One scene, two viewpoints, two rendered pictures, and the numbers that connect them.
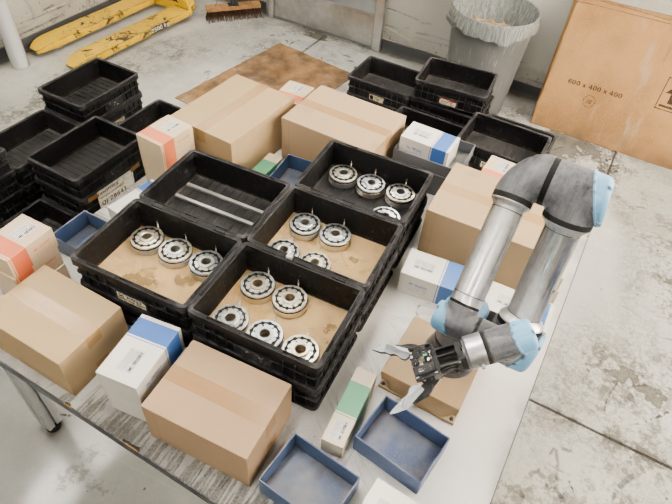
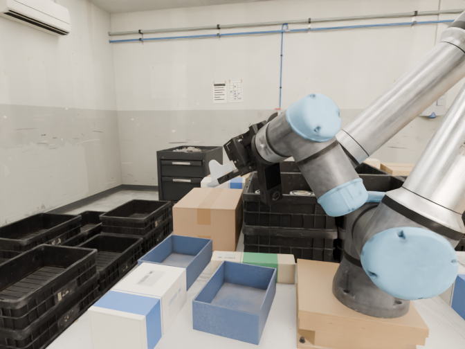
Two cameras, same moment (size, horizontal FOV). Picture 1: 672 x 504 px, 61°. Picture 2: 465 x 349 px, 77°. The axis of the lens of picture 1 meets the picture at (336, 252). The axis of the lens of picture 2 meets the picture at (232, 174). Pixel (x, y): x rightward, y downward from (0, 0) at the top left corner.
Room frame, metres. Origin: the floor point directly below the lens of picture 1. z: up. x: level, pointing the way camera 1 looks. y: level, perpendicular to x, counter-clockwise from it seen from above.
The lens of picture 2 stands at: (0.51, -0.83, 1.15)
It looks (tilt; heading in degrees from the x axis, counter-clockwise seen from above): 10 degrees down; 76
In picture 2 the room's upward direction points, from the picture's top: straight up
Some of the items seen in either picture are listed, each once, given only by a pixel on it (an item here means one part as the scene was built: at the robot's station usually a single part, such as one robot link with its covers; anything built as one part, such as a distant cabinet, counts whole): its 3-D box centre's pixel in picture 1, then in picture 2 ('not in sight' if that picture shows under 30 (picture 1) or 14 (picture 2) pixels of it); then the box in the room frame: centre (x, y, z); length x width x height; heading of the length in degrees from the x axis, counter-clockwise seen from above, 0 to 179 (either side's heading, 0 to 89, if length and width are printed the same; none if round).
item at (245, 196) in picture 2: (278, 302); (286, 185); (0.97, 0.14, 0.92); 0.40 x 0.30 x 0.02; 68
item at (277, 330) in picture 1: (264, 334); not in sight; (0.90, 0.17, 0.86); 0.10 x 0.10 x 0.01
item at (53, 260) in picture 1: (25, 263); not in sight; (1.11, 0.94, 0.81); 0.16 x 0.12 x 0.07; 156
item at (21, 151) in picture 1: (41, 165); not in sight; (2.17, 1.50, 0.31); 0.40 x 0.30 x 0.34; 154
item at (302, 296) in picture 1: (289, 298); not in sight; (1.03, 0.12, 0.86); 0.10 x 0.10 x 0.01
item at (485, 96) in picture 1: (448, 112); not in sight; (2.89, -0.58, 0.37); 0.42 x 0.34 x 0.46; 64
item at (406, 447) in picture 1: (400, 443); (238, 296); (0.68, -0.21, 0.74); 0.20 x 0.15 x 0.07; 57
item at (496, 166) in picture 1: (497, 178); not in sight; (1.74, -0.59, 0.81); 0.16 x 0.12 x 0.07; 153
